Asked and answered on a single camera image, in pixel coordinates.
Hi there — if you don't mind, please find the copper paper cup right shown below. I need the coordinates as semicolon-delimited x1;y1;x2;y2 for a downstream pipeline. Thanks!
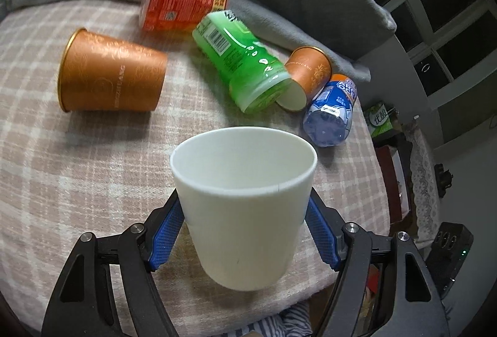
276;46;332;112

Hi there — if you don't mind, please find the green plastic bottle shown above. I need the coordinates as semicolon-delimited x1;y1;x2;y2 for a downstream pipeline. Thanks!
192;10;291;114

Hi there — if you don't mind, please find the green snack packet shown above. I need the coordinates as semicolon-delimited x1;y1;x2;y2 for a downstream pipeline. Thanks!
364;102;397;139

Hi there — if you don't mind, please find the blue plastic bottle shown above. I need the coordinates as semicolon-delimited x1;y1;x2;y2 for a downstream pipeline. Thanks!
303;74;357;148

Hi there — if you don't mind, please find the white paper cup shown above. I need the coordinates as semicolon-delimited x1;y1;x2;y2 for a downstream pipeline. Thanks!
170;127;317;292

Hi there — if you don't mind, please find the copper paper cup left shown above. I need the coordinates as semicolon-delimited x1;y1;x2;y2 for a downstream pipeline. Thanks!
57;27;168;112

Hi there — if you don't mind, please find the copper paper cup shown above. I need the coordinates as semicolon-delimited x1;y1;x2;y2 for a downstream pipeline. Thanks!
57;27;168;112
276;46;332;112

